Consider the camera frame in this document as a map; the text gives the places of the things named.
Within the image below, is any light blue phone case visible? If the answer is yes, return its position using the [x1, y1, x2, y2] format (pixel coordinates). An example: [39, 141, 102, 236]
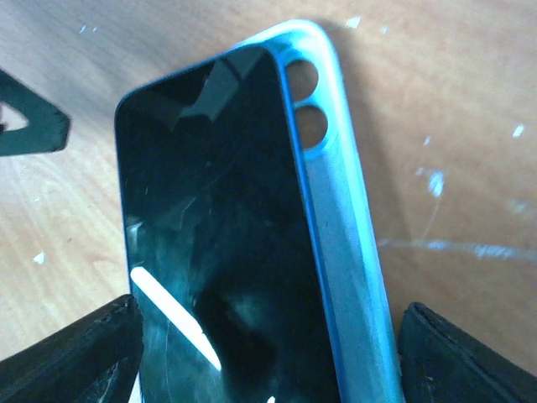
[241, 18, 406, 403]

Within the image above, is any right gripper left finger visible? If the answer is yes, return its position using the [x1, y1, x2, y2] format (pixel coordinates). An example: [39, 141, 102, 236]
[1, 294, 143, 402]

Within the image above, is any blue phone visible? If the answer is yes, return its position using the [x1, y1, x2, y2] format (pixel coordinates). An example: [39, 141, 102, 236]
[114, 45, 340, 402]

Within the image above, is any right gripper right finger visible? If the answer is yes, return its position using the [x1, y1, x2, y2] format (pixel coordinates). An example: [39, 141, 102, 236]
[398, 302, 536, 403]

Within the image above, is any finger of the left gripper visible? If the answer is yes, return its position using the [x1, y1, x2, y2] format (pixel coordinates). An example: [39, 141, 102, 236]
[1, 71, 70, 157]

